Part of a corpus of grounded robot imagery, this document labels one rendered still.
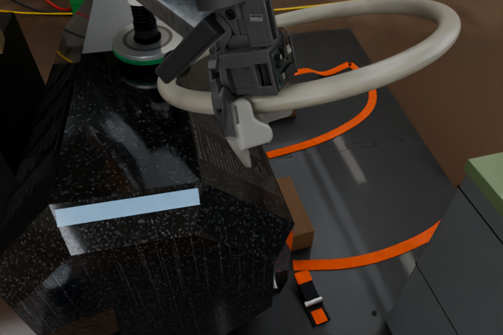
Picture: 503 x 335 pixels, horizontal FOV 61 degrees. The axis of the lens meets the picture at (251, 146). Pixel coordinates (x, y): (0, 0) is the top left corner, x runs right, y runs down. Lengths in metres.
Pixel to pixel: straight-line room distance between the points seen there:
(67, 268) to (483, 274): 0.95
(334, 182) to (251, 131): 1.58
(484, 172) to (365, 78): 0.58
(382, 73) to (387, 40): 2.63
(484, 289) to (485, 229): 0.16
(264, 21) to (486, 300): 0.90
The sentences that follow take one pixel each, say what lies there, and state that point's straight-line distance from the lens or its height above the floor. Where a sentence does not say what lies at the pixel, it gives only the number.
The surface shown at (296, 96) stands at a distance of 0.50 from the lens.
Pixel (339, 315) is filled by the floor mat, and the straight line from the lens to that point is 1.72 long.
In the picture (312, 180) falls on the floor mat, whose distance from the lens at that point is 2.05.
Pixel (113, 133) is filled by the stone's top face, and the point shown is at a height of 0.83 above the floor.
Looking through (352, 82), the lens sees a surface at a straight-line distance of 0.51.
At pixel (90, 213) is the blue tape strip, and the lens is 1.01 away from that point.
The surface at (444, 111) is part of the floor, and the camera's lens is 2.65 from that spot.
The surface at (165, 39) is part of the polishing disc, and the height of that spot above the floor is 0.88.
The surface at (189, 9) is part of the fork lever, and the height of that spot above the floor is 1.08.
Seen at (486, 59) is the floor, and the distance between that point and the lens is 3.21.
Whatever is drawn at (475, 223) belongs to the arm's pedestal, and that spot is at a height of 0.76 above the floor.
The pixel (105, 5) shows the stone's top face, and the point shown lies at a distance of 1.73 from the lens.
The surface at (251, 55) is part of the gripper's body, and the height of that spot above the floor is 1.32.
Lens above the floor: 1.58
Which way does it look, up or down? 46 degrees down
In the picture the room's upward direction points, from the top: straight up
